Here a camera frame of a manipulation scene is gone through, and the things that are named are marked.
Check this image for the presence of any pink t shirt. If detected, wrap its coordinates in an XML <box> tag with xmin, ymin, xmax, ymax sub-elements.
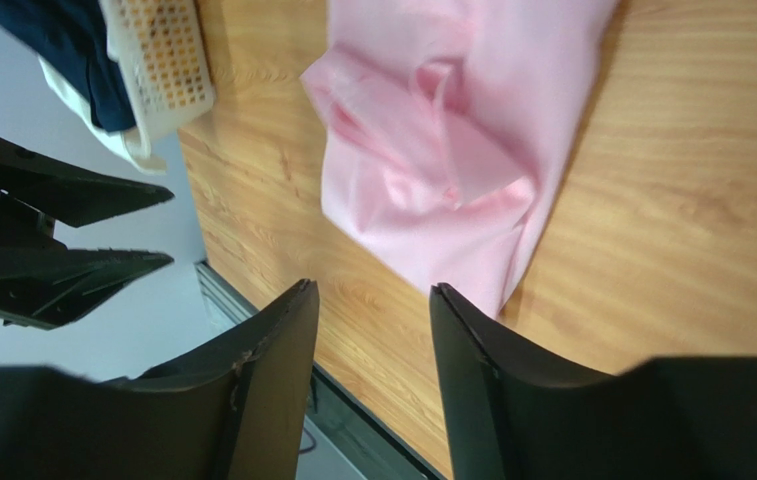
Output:
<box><xmin>301</xmin><ymin>1</ymin><xmax>616</xmax><ymax>316</ymax></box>

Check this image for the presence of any white t shirt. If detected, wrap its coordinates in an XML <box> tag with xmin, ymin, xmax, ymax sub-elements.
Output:
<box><xmin>38</xmin><ymin>57</ymin><xmax>167</xmax><ymax>175</ymax></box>

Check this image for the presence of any navy blue t shirt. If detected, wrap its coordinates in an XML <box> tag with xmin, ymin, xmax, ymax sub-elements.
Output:
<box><xmin>0</xmin><ymin>0</ymin><xmax>136</xmax><ymax>133</ymax></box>

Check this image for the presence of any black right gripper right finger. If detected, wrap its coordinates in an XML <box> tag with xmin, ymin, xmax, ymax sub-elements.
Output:
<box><xmin>429</xmin><ymin>284</ymin><xmax>757</xmax><ymax>479</ymax></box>

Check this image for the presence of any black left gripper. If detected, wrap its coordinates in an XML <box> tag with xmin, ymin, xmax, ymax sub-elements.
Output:
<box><xmin>0</xmin><ymin>137</ymin><xmax>174</xmax><ymax>330</ymax></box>

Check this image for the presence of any aluminium frame rail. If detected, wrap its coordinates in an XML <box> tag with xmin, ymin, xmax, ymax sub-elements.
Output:
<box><xmin>195</xmin><ymin>261</ymin><xmax>258</xmax><ymax>333</ymax></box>

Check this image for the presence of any white plastic laundry basket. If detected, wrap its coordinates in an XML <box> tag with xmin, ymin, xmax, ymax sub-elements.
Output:
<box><xmin>100</xmin><ymin>0</ymin><xmax>216</xmax><ymax>171</ymax></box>

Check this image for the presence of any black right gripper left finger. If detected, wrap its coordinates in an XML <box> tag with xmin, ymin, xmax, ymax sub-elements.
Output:
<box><xmin>0</xmin><ymin>280</ymin><xmax>320</xmax><ymax>479</ymax></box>

